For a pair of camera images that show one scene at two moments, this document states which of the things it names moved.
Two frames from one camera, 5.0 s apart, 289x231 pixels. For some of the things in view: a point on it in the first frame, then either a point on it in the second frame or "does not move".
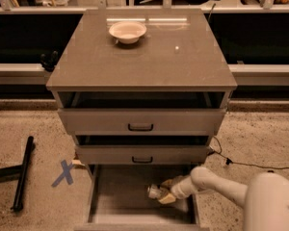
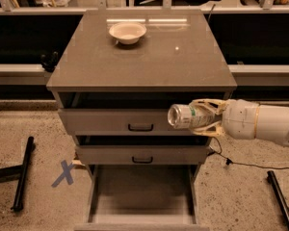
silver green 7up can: x=154 y=191 to x=184 y=116
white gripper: x=177 y=190 to x=240 y=117
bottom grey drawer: x=118 y=199 does not move
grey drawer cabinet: x=141 y=113 does not move
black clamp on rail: x=48 y=61 does not move
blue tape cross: x=65 y=173 does not move
